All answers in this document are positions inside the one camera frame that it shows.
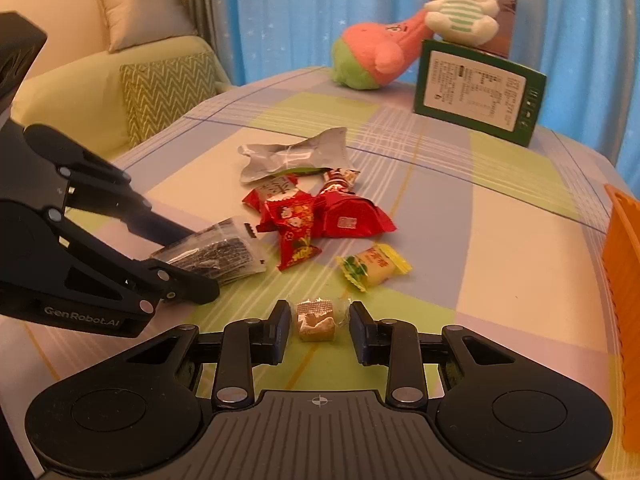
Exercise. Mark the plaid tablecloth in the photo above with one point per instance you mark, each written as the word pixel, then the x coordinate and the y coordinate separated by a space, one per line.
pixel 500 220

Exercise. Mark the small red white candy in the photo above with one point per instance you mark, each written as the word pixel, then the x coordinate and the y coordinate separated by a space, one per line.
pixel 340 178

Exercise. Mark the orange plastic basket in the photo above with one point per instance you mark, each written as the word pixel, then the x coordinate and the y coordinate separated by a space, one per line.
pixel 625 310

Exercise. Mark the white bear plush toy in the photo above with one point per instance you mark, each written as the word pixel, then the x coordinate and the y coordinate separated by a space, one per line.
pixel 460 15

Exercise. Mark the light green sofa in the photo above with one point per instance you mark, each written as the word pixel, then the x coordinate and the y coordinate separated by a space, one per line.
pixel 65 100

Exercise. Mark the clear packet of dark seaweed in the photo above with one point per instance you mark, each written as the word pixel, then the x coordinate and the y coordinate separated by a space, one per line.
pixel 220 255

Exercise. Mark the beige cushion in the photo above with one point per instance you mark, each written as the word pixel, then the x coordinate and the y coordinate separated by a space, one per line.
pixel 145 15

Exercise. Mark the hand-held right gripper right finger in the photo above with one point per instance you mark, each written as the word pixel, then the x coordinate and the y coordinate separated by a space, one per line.
pixel 357 332

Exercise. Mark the red patterned snack packet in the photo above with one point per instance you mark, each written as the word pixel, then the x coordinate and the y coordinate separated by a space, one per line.
pixel 297 252
pixel 287 215

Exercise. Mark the green zigzag cushion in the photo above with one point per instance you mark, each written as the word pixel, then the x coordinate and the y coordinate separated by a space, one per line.
pixel 165 95

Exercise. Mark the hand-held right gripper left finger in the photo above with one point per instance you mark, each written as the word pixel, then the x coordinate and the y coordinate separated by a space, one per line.
pixel 282 330

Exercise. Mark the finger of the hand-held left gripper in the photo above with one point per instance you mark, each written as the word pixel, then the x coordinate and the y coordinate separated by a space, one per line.
pixel 155 227
pixel 190 287

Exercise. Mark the brown wafer cube clear wrapper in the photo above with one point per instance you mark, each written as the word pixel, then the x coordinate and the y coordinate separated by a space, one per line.
pixel 315 322

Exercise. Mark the grey curtain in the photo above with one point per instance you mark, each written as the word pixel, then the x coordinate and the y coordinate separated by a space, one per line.
pixel 210 10

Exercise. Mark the red packet with beige print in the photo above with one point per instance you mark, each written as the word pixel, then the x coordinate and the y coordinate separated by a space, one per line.
pixel 270 190

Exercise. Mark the blue star curtain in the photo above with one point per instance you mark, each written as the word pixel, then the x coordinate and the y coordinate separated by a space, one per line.
pixel 300 10

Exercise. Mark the silver foil snack packet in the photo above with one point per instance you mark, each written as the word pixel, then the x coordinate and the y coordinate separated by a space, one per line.
pixel 300 155

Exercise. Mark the yellow candy packet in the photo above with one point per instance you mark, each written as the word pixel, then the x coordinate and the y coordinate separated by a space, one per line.
pixel 372 265

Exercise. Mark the green box with white label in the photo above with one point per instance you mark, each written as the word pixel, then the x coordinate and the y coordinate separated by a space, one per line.
pixel 475 90

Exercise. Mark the red packet with white label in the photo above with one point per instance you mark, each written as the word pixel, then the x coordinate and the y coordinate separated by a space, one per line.
pixel 350 215

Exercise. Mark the pink and green plush toy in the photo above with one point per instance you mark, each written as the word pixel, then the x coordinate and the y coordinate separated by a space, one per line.
pixel 370 50

